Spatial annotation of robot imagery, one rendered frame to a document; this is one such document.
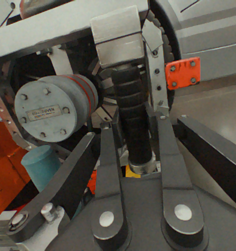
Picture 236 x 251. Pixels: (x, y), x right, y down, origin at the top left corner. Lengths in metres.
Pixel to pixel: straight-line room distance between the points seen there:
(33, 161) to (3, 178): 0.30
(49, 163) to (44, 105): 0.19
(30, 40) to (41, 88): 0.09
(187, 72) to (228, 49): 0.54
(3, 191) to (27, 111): 0.45
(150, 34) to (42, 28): 0.25
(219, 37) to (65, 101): 0.80
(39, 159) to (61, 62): 0.27
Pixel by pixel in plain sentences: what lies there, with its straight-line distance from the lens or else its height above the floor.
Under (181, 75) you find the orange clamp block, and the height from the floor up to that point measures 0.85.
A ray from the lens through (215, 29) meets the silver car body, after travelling 0.89.
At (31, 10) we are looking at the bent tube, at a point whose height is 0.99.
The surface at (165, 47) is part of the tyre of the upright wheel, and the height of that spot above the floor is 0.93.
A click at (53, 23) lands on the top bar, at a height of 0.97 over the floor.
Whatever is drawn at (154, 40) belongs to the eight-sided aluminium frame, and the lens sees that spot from 0.38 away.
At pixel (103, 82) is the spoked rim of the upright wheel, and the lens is 0.49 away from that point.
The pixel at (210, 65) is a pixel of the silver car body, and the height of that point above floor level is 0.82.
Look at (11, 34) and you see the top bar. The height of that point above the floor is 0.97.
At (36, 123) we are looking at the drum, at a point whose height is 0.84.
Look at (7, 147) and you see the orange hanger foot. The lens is 0.74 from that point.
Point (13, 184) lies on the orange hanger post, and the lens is 0.72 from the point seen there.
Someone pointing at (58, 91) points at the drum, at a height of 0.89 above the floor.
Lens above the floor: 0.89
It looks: 22 degrees down
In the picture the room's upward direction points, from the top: 14 degrees counter-clockwise
